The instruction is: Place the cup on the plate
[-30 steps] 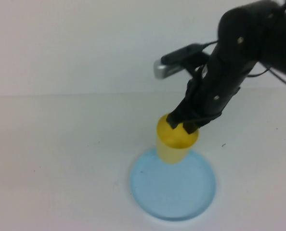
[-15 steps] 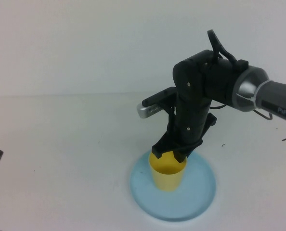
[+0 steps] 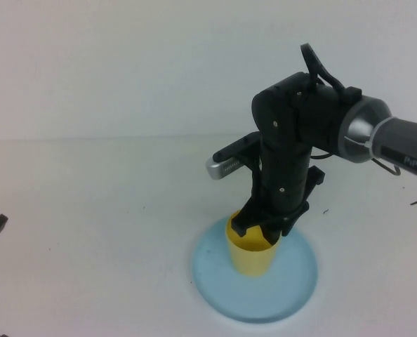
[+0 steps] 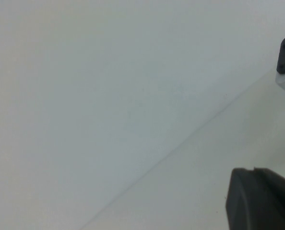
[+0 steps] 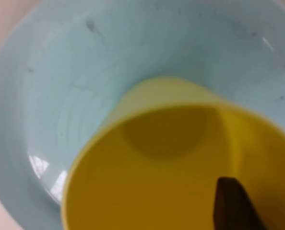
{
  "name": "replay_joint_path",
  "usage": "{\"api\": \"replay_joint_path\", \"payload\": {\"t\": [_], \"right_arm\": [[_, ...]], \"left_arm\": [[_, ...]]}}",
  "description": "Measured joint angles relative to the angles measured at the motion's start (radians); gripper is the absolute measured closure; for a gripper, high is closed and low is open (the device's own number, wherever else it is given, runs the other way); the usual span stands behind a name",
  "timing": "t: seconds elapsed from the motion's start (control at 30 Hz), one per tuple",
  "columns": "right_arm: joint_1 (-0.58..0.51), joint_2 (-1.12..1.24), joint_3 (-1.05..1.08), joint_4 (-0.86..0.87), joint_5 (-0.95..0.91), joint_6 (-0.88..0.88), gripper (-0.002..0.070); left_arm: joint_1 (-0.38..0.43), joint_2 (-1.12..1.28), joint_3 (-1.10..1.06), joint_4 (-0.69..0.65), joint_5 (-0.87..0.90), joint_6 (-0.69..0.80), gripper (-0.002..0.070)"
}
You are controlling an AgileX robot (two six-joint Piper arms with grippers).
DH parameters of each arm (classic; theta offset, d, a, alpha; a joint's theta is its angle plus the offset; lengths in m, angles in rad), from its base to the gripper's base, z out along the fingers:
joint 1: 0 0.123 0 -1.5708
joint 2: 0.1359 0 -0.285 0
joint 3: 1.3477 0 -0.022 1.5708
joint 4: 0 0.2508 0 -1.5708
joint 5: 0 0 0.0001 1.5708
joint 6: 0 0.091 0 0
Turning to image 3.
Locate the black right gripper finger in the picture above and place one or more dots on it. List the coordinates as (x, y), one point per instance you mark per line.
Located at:
(271, 234)
(287, 227)

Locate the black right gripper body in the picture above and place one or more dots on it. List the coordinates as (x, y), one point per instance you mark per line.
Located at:
(282, 182)

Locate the yellow plastic cup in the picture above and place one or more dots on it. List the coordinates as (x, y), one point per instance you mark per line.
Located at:
(250, 263)

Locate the light blue round plate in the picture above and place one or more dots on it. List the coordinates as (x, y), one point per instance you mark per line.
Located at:
(264, 302)

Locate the white zip tie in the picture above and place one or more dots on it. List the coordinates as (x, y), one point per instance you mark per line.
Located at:
(374, 135)

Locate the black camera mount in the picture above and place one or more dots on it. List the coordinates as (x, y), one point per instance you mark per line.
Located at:
(236, 145)

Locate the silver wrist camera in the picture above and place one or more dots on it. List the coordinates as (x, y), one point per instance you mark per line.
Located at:
(219, 170)

